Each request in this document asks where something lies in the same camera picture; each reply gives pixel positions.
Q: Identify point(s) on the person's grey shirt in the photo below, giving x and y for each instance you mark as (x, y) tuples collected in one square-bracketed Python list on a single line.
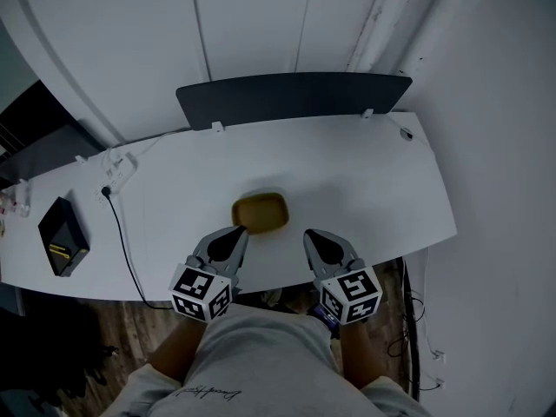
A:
[(265, 363)]

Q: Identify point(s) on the black office chair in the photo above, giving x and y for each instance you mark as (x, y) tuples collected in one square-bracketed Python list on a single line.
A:
[(48, 354)]

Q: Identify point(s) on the yellow rectangular tray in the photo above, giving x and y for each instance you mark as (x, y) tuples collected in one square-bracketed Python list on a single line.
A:
[(262, 211)]

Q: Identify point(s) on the black device with screen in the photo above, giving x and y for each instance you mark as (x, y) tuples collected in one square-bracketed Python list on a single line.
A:
[(326, 319)]

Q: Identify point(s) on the small clear bottle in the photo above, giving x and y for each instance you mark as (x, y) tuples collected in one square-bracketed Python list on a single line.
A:
[(21, 198)]

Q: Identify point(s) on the person's right shoe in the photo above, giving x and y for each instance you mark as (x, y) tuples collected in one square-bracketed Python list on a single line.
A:
[(271, 295)]

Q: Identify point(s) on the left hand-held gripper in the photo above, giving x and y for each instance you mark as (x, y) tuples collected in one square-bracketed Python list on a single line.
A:
[(193, 285)]

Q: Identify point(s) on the person's right forearm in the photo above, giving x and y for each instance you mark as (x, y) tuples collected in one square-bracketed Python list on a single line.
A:
[(362, 354)]

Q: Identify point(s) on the white divider clip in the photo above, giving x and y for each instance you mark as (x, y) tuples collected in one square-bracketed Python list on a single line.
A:
[(217, 126), (367, 114)]

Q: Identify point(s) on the white wall outlet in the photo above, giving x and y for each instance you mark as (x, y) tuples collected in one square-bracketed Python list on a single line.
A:
[(438, 355), (439, 382)]

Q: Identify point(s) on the wide dark grey divider panel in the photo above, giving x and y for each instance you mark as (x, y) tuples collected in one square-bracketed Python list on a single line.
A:
[(295, 98)]

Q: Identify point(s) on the person's left forearm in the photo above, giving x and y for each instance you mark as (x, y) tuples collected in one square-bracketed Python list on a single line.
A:
[(176, 350)]

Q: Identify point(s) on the white power strip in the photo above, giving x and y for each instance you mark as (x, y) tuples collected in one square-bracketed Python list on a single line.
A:
[(117, 174)]

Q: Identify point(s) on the white wall pipe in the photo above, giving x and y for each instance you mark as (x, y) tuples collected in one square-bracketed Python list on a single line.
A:
[(369, 20)]

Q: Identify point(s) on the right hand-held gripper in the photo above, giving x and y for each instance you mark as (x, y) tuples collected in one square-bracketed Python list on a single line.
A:
[(352, 289)]

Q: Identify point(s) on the black box with yellow print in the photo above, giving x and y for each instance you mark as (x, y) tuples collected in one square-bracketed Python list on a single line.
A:
[(63, 237)]

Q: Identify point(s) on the white table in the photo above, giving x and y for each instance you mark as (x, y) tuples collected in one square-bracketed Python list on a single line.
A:
[(347, 180)]

